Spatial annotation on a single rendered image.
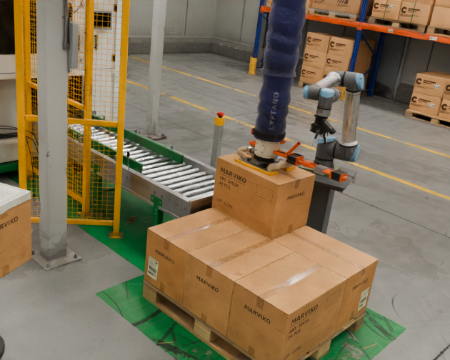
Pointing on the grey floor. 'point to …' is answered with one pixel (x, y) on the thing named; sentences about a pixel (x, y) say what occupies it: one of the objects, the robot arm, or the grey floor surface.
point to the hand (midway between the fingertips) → (319, 146)
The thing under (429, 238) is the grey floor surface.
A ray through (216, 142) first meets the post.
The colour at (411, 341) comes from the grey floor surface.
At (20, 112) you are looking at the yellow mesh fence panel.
